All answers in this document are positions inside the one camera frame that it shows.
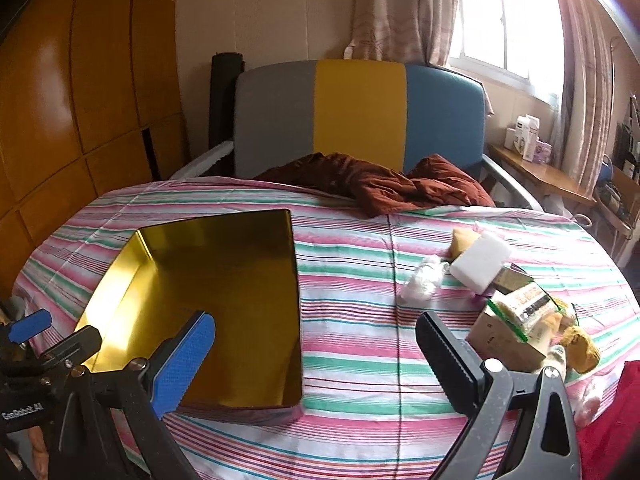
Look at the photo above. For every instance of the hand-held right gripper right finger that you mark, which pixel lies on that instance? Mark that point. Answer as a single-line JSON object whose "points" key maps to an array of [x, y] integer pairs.
{"points": [[445, 360]]}

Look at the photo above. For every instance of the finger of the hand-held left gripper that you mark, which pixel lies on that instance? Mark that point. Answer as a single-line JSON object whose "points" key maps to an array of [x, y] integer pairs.
{"points": [[75, 342], [27, 325]]}

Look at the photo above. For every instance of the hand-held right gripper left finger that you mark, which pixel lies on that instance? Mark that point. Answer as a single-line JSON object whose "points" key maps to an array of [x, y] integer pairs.
{"points": [[185, 360]]}

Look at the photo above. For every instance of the cardboard box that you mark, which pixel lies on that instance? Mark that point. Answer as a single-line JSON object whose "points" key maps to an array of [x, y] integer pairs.
{"points": [[495, 342]]}

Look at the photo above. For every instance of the green cracker packet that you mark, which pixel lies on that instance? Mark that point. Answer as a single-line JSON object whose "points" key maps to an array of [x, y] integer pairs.
{"points": [[525, 310]]}

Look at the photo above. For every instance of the gold tin box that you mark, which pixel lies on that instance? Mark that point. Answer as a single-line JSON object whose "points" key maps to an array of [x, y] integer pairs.
{"points": [[225, 270]]}

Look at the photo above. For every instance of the white sponge block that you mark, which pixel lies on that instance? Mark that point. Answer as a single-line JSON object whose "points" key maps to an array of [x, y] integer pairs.
{"points": [[480, 262]]}

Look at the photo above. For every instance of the striped bed sheet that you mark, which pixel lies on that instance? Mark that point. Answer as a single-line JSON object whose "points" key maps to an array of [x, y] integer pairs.
{"points": [[350, 280]]}

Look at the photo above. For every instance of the red cloth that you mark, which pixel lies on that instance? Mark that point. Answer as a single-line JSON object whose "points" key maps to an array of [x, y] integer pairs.
{"points": [[620, 430]]}

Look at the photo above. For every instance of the brown quilt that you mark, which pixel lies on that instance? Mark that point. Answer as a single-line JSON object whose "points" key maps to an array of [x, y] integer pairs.
{"points": [[380, 180]]}

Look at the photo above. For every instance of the wooden desk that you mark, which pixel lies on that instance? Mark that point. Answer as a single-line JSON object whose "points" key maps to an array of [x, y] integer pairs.
{"points": [[545, 172]]}

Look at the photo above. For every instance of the purple box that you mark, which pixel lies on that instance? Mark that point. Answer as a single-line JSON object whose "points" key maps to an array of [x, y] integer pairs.
{"points": [[544, 152]]}

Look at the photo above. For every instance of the small white box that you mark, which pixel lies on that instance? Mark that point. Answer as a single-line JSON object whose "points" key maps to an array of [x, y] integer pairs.
{"points": [[510, 138]]}

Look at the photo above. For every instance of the white carton box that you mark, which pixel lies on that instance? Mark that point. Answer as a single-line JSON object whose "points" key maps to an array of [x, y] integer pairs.
{"points": [[527, 137]]}

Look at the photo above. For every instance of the wooden wardrobe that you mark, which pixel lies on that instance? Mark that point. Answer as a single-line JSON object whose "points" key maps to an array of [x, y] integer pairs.
{"points": [[75, 85]]}

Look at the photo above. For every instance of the grey yellow blue headboard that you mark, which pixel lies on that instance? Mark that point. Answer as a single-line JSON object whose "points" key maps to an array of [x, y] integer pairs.
{"points": [[360, 110]]}

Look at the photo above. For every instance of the patterned beige curtain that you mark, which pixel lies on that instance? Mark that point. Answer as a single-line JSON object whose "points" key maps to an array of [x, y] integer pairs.
{"points": [[585, 85], [400, 10]]}

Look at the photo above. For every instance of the window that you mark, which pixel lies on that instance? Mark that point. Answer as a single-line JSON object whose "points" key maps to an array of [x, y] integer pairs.
{"points": [[505, 20]]}

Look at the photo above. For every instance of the white bed rail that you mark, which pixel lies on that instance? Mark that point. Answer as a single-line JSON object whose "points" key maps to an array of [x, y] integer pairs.
{"points": [[205, 157], [510, 185]]}

